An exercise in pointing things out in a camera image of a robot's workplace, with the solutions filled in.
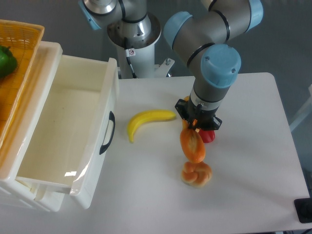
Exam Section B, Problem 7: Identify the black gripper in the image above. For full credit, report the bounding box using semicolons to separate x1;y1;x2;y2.
175;98;222;131

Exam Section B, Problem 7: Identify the long orange bread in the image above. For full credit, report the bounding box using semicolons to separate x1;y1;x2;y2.
180;128;206;163

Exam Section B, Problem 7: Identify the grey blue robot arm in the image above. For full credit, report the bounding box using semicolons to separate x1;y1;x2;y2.
79;0;263;131

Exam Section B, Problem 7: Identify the round knotted bread roll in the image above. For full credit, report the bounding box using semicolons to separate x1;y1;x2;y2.
181;161;213;188

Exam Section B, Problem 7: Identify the white upper drawer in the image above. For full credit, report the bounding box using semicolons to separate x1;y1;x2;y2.
17;55;119;209

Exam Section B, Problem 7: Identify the white drawer cabinet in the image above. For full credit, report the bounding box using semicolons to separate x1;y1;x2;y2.
0;41;64;212

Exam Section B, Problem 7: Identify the red bell pepper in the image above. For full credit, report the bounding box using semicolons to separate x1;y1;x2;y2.
199;129;215;143

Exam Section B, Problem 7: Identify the yellow banana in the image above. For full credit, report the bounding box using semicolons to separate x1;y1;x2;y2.
127;109;176;143

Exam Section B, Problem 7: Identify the black device at edge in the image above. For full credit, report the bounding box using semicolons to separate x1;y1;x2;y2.
294;198;312;223

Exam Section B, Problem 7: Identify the orange plastic basket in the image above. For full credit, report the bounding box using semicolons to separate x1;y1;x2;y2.
0;19;44;144

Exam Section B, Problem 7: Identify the green bell pepper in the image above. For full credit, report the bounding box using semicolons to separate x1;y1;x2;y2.
0;45;18;78

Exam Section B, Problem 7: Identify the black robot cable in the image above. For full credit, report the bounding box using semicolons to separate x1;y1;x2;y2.
124;37;138;79

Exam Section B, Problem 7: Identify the black drawer handle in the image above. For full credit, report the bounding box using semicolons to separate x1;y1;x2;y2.
99;111;116;155

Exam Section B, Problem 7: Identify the white frame at right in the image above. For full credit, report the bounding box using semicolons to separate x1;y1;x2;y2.
289;85;312;132

